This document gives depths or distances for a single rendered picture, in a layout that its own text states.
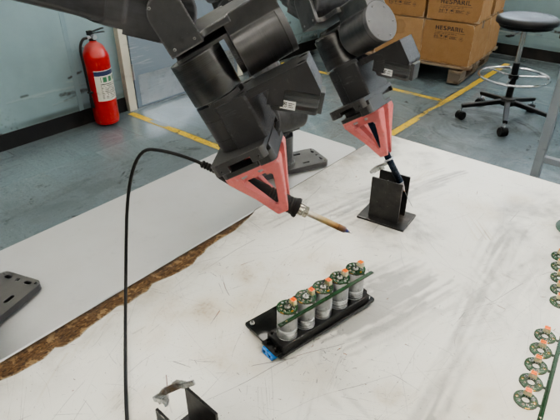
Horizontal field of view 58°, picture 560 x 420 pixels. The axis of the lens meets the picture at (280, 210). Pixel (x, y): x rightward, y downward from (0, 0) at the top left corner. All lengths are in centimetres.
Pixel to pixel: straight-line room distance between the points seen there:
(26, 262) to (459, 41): 361
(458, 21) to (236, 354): 364
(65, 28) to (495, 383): 299
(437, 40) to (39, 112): 277
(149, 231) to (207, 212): 10
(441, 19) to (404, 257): 341
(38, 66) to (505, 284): 285
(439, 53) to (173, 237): 351
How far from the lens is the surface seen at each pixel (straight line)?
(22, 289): 78
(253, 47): 53
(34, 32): 321
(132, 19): 52
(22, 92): 323
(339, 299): 65
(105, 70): 323
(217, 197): 92
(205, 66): 53
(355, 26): 75
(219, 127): 55
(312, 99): 54
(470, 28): 406
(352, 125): 81
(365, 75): 78
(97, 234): 87
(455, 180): 103
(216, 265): 76
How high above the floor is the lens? 121
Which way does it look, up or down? 32 degrees down
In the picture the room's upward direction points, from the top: straight up
